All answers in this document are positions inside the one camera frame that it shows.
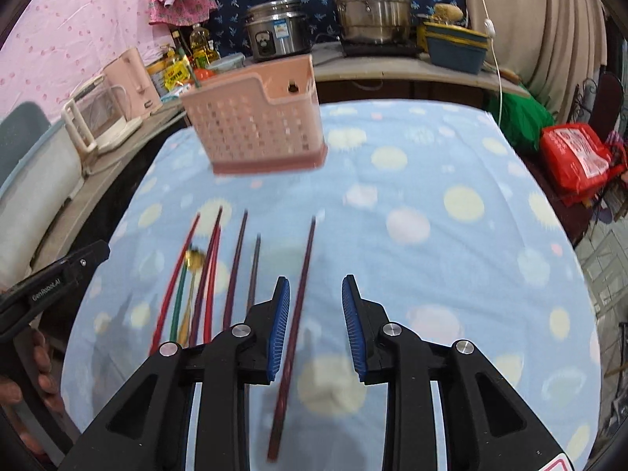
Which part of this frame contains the black metal chair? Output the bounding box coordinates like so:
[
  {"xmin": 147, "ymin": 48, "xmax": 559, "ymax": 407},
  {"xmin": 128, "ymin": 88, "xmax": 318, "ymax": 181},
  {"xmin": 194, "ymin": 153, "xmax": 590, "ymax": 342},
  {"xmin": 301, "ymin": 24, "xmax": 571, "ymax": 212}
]
[{"xmin": 571, "ymin": 71, "xmax": 628, "ymax": 133}]

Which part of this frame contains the person's left hand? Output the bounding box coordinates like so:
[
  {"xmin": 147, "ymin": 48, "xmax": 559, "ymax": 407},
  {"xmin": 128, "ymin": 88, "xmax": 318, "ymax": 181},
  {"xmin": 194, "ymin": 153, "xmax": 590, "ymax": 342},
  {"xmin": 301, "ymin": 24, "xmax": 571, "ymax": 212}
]
[{"xmin": 0, "ymin": 329, "xmax": 67, "ymax": 457}]

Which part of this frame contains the dark teal rounded board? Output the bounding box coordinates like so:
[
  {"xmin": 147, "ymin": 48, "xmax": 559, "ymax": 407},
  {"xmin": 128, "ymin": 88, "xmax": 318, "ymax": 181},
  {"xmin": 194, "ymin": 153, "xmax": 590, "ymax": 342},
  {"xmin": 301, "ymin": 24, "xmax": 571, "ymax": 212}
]
[{"xmin": 0, "ymin": 102, "xmax": 52, "ymax": 182}]

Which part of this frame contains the blue dotted tablecloth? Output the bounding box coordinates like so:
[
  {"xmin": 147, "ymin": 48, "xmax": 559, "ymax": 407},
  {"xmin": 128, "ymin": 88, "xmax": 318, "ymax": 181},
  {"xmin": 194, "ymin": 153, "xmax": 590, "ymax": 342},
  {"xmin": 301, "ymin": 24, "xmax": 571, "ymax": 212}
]
[{"xmin": 59, "ymin": 100, "xmax": 604, "ymax": 471}]

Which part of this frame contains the green and white packet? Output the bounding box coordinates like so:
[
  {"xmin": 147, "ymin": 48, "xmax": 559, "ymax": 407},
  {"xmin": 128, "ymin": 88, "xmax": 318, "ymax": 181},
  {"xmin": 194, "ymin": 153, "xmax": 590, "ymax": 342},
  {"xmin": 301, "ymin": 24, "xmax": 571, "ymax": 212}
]
[{"xmin": 161, "ymin": 83, "xmax": 194, "ymax": 104}]

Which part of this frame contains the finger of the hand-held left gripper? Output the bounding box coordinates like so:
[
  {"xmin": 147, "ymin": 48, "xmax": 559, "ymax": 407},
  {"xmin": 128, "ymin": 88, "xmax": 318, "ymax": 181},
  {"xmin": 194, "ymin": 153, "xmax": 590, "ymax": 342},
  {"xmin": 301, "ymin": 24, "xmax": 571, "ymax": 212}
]
[{"xmin": 61, "ymin": 240, "xmax": 111, "ymax": 295}]

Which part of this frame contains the yellow tin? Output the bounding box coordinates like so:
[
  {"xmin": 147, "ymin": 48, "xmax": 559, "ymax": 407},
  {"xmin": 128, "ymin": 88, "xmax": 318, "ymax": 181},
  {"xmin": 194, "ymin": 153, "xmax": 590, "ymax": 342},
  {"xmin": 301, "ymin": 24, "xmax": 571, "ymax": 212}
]
[{"xmin": 146, "ymin": 56, "xmax": 192, "ymax": 94}]

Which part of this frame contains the clear food container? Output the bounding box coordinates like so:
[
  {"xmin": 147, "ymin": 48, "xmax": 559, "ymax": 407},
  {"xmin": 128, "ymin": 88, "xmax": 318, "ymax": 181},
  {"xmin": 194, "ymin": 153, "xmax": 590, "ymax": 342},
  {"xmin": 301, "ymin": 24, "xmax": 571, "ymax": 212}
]
[{"xmin": 208, "ymin": 53, "xmax": 245, "ymax": 74}]

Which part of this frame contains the pink electric kettle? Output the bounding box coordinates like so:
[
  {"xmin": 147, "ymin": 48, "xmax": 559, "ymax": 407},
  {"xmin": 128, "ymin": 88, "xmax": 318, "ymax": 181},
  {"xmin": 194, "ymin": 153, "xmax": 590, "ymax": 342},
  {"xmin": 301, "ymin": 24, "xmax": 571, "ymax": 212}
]
[{"xmin": 105, "ymin": 48, "xmax": 162, "ymax": 119}]

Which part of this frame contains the pink plastic utensil basket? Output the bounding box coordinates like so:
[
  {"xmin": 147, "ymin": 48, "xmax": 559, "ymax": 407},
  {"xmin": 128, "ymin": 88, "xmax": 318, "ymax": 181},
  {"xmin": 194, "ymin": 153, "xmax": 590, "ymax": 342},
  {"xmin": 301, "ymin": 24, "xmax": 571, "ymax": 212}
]
[{"xmin": 181, "ymin": 54, "xmax": 329, "ymax": 177}]

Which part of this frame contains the green plastic bag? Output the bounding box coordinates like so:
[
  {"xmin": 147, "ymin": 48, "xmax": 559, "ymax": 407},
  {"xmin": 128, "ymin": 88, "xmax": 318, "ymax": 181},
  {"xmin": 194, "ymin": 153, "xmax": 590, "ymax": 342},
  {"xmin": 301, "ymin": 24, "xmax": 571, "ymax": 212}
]
[{"xmin": 486, "ymin": 89, "xmax": 555, "ymax": 153}]

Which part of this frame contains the pink dotted cloth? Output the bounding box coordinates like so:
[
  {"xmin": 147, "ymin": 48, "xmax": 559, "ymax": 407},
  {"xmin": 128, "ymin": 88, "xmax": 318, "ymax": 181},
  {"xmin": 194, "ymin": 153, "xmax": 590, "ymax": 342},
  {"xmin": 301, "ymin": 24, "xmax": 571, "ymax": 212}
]
[{"xmin": 0, "ymin": 0, "xmax": 168, "ymax": 119}]

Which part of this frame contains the dark red chopstick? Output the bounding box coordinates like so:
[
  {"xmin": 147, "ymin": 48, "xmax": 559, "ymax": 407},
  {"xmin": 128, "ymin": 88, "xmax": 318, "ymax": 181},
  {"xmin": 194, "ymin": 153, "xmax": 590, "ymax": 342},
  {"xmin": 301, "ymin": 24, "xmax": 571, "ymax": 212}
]
[
  {"xmin": 266, "ymin": 215, "xmax": 317, "ymax": 463},
  {"xmin": 189, "ymin": 206, "xmax": 225, "ymax": 349}
]

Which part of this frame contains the glass kettle white base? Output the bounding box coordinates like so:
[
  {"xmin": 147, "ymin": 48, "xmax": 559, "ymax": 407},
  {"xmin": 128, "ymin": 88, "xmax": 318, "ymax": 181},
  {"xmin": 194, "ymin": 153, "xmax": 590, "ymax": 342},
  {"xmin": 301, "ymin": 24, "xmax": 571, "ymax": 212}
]
[{"xmin": 61, "ymin": 75, "xmax": 143, "ymax": 177}]

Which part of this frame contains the steel steamer pot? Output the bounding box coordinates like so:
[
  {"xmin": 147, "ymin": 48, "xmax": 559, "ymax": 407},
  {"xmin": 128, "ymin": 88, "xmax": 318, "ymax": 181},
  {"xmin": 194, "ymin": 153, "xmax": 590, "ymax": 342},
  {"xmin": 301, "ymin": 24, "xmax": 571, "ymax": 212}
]
[{"xmin": 330, "ymin": 0, "xmax": 427, "ymax": 45}]

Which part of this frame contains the green chopstick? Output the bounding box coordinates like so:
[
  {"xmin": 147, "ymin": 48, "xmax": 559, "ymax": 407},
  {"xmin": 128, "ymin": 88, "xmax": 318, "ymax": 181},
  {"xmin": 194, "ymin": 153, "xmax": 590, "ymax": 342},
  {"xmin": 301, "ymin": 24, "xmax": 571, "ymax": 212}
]
[{"xmin": 169, "ymin": 255, "xmax": 193, "ymax": 343}]

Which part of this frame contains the cooking oil bottle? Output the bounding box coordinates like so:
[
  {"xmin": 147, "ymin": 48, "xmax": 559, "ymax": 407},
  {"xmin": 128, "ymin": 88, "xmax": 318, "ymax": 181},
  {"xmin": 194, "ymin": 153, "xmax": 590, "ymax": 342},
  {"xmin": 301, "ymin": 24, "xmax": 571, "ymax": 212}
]
[{"xmin": 189, "ymin": 24, "xmax": 213, "ymax": 62}]

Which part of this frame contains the dark brown chopstick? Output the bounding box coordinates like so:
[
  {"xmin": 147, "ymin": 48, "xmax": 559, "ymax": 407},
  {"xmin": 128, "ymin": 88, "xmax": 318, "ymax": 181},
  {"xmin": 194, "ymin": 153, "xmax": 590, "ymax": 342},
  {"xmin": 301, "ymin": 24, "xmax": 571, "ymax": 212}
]
[
  {"xmin": 244, "ymin": 234, "xmax": 262, "ymax": 317},
  {"xmin": 222, "ymin": 210, "xmax": 249, "ymax": 329}
]

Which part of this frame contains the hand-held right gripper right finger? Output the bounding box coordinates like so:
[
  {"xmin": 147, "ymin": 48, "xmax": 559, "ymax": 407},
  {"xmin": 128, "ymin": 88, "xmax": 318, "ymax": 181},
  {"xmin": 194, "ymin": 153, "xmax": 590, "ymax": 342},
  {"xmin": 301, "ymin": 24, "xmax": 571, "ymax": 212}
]
[{"xmin": 342, "ymin": 275, "xmax": 572, "ymax": 471}]

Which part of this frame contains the red plastic bag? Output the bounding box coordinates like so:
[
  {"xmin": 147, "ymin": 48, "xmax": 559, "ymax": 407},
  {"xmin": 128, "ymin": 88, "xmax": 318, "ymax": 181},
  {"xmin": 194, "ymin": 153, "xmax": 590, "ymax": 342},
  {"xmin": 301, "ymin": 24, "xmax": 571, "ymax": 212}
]
[{"xmin": 540, "ymin": 122, "xmax": 614, "ymax": 194}]

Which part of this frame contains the beige curtain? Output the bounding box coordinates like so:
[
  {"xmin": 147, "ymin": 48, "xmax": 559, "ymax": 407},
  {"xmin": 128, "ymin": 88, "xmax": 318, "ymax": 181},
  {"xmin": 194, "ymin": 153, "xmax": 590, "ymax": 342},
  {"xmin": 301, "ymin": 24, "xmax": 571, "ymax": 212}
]
[{"xmin": 458, "ymin": 0, "xmax": 609, "ymax": 123}]

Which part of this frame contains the white tub blue rim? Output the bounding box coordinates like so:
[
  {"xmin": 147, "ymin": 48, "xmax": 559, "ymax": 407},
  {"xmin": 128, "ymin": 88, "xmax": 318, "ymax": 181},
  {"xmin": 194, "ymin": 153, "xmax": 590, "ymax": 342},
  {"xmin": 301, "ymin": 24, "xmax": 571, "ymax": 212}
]
[{"xmin": 0, "ymin": 103, "xmax": 84, "ymax": 280}]

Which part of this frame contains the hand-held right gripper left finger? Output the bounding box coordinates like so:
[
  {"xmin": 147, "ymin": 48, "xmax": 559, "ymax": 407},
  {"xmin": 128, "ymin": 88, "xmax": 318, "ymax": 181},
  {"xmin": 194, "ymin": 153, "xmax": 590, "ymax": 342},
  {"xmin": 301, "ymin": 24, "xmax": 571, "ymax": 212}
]
[{"xmin": 56, "ymin": 276, "xmax": 291, "ymax": 471}]

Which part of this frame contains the steel rice cooker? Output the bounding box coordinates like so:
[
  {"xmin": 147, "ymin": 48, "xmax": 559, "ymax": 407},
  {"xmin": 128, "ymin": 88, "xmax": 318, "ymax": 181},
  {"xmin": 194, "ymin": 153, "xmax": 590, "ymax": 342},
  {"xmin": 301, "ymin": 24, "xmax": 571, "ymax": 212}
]
[{"xmin": 244, "ymin": 0, "xmax": 312, "ymax": 63}]

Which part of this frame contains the black induction cooker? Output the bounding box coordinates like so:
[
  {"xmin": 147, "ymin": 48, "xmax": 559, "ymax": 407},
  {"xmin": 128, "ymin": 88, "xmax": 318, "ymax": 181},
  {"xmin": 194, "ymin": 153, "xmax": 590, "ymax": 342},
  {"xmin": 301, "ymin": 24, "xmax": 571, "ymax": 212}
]
[{"xmin": 338, "ymin": 39, "xmax": 425, "ymax": 58}]

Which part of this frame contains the white cable with switch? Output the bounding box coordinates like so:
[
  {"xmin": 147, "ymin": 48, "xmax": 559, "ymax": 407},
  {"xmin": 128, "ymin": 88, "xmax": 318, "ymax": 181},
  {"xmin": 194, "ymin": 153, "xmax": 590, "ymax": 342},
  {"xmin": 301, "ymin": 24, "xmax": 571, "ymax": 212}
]
[{"xmin": 468, "ymin": 0, "xmax": 506, "ymax": 131}]

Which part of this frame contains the gold spoon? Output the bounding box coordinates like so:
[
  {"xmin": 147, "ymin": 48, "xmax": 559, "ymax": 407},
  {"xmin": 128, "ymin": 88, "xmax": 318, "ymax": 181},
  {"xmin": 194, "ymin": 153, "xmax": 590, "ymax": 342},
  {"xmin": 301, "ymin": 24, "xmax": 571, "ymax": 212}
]
[{"xmin": 177, "ymin": 248, "xmax": 207, "ymax": 347}]

